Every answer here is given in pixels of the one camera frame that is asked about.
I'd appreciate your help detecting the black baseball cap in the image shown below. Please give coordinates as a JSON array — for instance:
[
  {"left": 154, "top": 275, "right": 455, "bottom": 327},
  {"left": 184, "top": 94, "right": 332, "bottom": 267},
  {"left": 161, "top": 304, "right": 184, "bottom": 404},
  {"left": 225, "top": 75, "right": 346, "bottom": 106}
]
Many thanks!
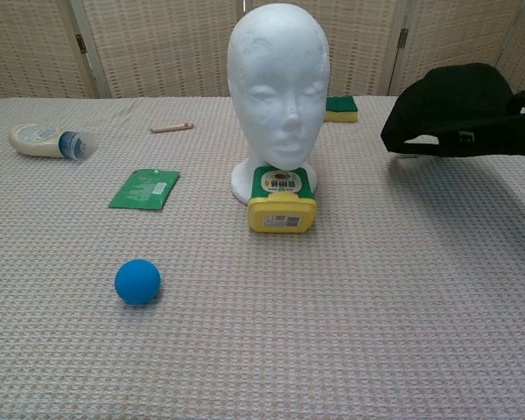
[{"left": 380, "top": 62, "right": 525, "bottom": 158}]

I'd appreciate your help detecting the white foam mannequin head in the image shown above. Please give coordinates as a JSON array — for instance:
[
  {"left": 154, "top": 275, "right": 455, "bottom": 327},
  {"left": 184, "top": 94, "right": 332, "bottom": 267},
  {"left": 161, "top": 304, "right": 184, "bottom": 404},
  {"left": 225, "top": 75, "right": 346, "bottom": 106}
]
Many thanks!
[{"left": 226, "top": 0, "right": 331, "bottom": 206}]

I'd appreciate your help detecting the white lotion bottle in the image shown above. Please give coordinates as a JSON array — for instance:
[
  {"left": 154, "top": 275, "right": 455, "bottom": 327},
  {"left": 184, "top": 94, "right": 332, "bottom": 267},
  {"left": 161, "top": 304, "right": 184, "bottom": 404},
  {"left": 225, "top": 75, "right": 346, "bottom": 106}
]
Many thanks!
[{"left": 7, "top": 123, "right": 96, "bottom": 163}]

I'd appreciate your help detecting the green and yellow sponge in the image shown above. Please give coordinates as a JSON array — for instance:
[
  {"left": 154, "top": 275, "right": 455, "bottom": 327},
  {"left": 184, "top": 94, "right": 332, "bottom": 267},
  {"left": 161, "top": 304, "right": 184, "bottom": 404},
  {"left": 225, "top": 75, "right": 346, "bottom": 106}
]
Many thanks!
[{"left": 324, "top": 95, "right": 361, "bottom": 124}]

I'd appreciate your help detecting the green jar with yellow lid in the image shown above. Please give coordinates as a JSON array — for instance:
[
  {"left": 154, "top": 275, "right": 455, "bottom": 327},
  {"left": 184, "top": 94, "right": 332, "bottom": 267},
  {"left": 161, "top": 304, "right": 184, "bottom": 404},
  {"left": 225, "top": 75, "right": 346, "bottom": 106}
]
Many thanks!
[{"left": 247, "top": 164, "right": 319, "bottom": 234}]

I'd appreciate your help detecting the pink white woven tablecloth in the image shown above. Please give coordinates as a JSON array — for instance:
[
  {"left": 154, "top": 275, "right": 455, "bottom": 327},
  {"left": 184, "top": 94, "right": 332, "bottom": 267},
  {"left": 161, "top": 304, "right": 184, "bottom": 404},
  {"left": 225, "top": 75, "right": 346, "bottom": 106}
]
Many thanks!
[{"left": 0, "top": 94, "right": 525, "bottom": 420}]

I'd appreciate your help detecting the wooden pencil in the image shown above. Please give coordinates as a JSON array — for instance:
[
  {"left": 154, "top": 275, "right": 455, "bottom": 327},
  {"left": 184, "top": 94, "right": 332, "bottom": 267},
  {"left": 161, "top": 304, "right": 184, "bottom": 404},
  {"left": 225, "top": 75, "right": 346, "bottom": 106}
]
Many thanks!
[{"left": 150, "top": 122, "right": 195, "bottom": 134}]

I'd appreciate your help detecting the beige woven folding screen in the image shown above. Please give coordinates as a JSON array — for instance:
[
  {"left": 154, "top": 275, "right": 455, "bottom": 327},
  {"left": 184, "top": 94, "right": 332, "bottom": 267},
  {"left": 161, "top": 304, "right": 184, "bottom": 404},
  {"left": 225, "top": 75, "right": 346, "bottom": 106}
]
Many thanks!
[{"left": 0, "top": 0, "right": 525, "bottom": 103}]

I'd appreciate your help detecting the green foil sachet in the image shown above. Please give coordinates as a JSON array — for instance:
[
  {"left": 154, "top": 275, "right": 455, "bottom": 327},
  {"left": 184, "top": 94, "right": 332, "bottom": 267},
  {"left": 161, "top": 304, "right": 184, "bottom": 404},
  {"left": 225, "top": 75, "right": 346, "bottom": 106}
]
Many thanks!
[{"left": 108, "top": 168, "right": 181, "bottom": 211}]

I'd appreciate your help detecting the blue foam ball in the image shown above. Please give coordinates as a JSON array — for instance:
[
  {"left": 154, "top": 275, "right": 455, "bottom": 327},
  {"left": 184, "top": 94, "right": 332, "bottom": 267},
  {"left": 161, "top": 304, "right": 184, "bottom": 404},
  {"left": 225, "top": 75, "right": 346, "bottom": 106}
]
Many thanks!
[{"left": 114, "top": 258, "right": 163, "bottom": 306}]

